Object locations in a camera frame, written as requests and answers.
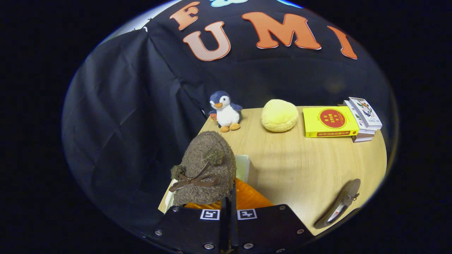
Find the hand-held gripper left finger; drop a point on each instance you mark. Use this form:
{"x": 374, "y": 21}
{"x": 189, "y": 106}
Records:
{"x": 190, "y": 227}

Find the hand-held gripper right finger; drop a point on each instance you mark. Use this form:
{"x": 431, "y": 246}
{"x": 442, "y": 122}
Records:
{"x": 272, "y": 227}

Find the brown fuzzy bow shoe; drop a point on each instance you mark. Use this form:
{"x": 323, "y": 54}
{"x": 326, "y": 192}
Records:
{"x": 204, "y": 169}
{"x": 339, "y": 206}

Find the beige fabric storage box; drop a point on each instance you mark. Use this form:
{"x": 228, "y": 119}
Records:
{"x": 243, "y": 167}

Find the yellow round bun plush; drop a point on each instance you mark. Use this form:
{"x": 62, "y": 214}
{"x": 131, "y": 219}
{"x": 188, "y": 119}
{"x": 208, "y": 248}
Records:
{"x": 279, "y": 115}

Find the blue white penguin plush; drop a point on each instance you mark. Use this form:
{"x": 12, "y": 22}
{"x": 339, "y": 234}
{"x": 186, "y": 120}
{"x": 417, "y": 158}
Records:
{"x": 227, "y": 114}

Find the yellow book with red circle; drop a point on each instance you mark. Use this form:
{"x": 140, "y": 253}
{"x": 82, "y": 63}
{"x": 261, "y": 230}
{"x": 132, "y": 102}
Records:
{"x": 330, "y": 120}

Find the black backdrop cloth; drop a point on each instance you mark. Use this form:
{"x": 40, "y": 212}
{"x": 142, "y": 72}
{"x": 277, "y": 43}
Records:
{"x": 123, "y": 106}

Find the white floral cover book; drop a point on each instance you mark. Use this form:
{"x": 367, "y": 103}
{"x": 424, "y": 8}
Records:
{"x": 365, "y": 111}

